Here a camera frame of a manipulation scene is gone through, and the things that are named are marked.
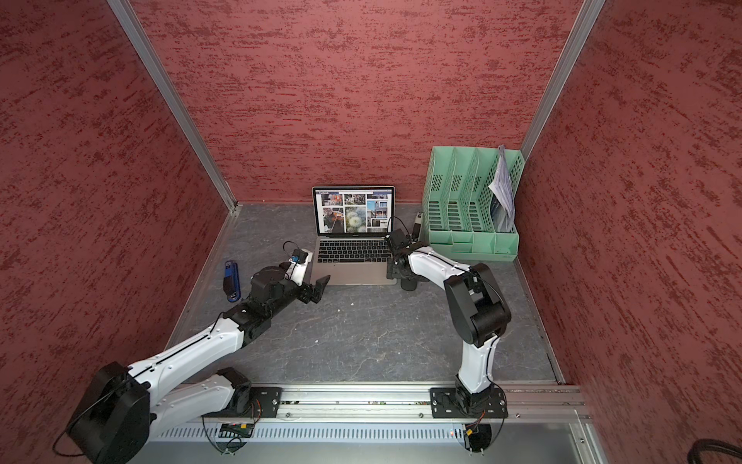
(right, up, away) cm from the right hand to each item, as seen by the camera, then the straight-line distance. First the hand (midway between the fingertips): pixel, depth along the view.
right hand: (408, 276), depth 96 cm
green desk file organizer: (+23, +22, +22) cm, 39 cm away
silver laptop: (-21, +18, +10) cm, 29 cm away
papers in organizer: (+32, +27, -2) cm, 42 cm away
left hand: (-29, +3, -13) cm, 32 cm away
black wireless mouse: (0, -3, +1) cm, 3 cm away
